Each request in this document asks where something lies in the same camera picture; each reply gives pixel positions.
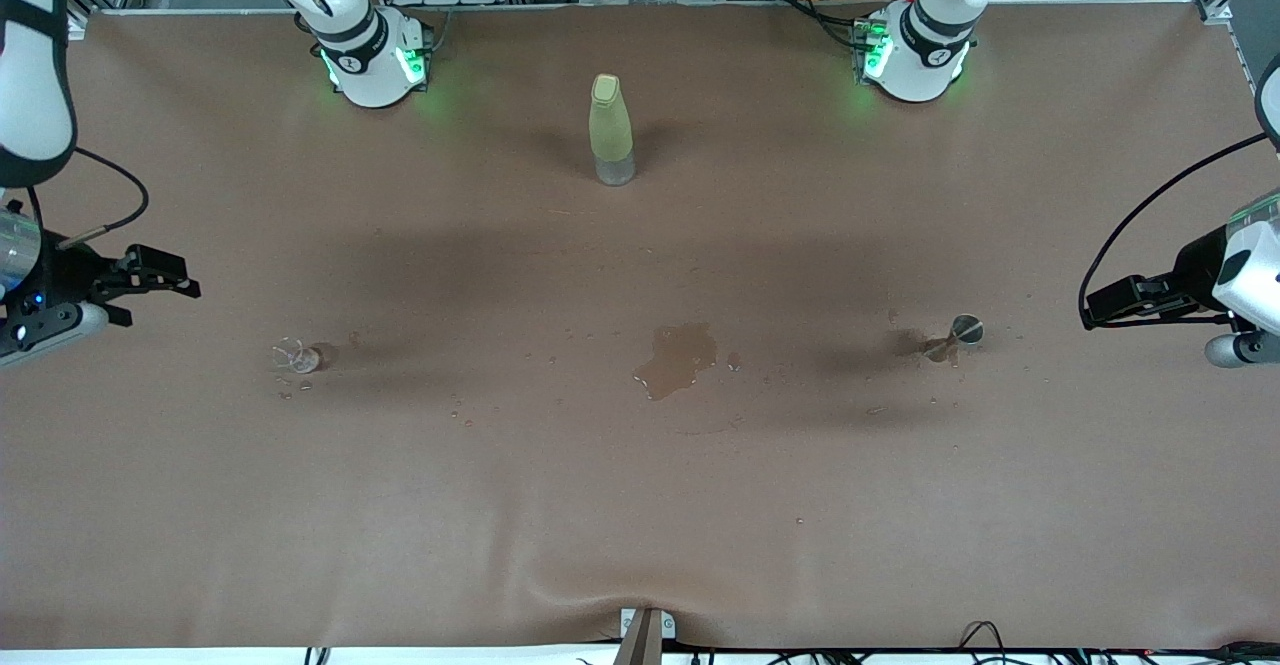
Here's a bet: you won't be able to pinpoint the metal table clamp bracket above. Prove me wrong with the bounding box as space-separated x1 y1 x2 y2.
620 607 677 665

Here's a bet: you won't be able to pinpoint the clear glass measuring beaker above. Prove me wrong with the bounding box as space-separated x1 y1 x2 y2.
272 338 323 376

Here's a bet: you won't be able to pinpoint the brown table cloth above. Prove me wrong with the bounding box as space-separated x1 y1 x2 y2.
0 0 1280 651

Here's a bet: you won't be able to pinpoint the green frosted bottle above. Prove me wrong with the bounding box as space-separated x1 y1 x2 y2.
589 73 637 187

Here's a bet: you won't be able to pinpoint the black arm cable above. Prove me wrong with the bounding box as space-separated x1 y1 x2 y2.
28 148 151 251
1078 133 1271 331

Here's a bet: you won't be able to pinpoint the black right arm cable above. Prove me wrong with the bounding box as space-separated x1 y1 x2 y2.
28 148 151 251

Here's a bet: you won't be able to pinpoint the spilled liquid puddle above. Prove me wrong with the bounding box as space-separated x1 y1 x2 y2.
633 322 719 402

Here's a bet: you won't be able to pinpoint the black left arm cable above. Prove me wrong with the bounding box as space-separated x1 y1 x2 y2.
1078 133 1271 331

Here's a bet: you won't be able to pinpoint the silver metal jigger cup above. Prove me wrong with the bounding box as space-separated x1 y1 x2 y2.
925 315 986 364

